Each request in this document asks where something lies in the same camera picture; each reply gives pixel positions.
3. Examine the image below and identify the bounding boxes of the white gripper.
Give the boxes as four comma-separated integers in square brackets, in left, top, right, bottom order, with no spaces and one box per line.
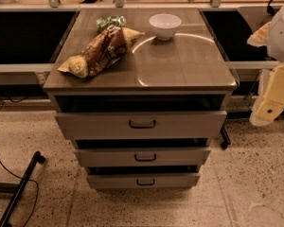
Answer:
[247,5,284,127]

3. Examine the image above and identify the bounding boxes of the grey top drawer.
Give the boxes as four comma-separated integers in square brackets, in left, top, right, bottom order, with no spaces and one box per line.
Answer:
[56,111,226,140]

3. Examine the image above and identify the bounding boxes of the grey drawer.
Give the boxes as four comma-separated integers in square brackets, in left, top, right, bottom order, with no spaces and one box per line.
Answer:
[87,173,200,189]
[56,111,226,140]
[75,147,210,167]

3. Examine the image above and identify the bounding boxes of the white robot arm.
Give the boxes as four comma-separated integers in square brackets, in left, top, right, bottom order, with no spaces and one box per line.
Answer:
[247,5,284,127]

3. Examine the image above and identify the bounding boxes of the grey drawer cabinet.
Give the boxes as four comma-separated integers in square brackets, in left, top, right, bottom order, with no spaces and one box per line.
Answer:
[44,9,237,176]

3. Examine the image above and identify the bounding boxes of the grey middle drawer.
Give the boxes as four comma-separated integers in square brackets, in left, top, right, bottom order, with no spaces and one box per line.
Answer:
[75,147,210,167]

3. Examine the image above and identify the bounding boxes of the grey bottom drawer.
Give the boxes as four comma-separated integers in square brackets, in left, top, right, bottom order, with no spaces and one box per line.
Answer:
[87,173,200,189]

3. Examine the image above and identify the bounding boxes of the black headphones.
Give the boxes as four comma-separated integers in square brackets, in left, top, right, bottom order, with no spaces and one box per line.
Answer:
[267,0,280,16]

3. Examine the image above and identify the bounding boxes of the black caster leg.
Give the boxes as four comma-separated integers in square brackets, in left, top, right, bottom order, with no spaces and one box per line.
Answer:
[221,127,231,149]

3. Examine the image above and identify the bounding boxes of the white bowl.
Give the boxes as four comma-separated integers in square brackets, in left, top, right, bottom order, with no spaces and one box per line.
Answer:
[149,13,182,41]

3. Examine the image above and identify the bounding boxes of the green snack bag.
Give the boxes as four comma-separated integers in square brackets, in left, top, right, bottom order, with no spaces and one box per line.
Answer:
[96,16,126,32]

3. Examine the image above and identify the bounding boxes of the brown yellow chip bag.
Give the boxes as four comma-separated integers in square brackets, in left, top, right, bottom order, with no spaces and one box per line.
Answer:
[58,26,143,79]

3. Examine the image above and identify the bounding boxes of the black stand leg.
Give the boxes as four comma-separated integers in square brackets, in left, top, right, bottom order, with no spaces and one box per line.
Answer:
[0,151,45,227]

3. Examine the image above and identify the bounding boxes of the black floor cable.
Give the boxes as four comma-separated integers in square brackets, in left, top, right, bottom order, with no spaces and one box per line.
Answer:
[0,143,40,227]

